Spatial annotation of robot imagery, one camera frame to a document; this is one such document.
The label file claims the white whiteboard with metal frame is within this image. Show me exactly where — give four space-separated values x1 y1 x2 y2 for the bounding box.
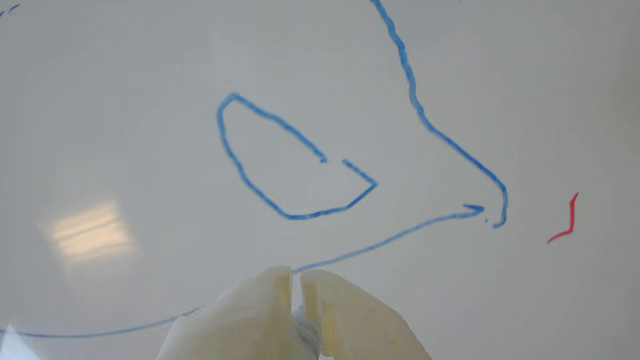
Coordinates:
0 0 640 360

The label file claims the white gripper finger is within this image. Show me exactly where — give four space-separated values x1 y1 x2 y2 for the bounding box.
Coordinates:
300 270 432 360
156 266 316 360

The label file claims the white marker pen blue end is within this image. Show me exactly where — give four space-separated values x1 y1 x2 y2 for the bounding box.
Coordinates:
291 305 323 360

